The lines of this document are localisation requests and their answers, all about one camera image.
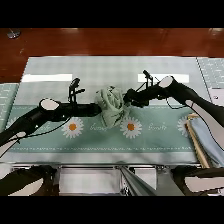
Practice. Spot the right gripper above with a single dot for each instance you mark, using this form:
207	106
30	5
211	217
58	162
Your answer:
136	97

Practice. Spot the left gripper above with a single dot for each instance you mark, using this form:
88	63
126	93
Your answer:
90	109

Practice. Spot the pale green garment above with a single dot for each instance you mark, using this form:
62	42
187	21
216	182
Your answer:
111	105

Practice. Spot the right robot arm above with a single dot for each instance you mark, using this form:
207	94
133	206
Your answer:
186	95

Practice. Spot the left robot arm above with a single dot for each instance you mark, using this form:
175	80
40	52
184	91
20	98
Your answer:
31	117

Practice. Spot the light blue garment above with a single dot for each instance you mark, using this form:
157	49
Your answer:
208	140

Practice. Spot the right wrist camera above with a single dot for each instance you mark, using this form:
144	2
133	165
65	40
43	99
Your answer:
147	74

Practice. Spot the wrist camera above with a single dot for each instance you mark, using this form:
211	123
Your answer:
147	74
74	83

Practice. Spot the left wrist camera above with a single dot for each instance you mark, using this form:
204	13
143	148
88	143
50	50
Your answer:
74	83

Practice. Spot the silver frame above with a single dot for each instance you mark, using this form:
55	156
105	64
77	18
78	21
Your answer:
133	181

